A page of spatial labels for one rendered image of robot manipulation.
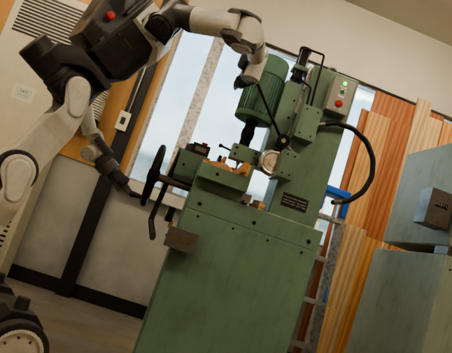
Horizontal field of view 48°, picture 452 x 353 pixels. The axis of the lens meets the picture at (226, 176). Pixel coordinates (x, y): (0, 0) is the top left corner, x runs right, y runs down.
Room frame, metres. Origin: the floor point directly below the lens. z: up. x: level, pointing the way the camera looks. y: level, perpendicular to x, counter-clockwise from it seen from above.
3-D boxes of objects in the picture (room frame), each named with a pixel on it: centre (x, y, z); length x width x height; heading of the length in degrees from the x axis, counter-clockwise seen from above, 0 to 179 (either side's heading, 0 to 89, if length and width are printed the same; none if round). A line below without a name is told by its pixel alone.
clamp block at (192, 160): (2.28, 0.16, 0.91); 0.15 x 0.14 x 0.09; 5
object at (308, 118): (2.14, -0.26, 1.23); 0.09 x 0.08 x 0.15; 95
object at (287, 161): (2.13, -0.23, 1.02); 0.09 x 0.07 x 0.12; 5
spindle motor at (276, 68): (2.27, -0.03, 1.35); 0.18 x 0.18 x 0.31
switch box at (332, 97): (2.16, -0.36, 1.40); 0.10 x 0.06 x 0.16; 95
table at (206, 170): (2.29, 0.08, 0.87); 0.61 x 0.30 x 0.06; 5
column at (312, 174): (2.30, -0.32, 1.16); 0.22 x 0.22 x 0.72; 5
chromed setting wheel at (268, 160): (2.16, -0.17, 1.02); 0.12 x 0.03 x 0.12; 95
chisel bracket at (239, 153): (2.27, -0.05, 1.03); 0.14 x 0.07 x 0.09; 95
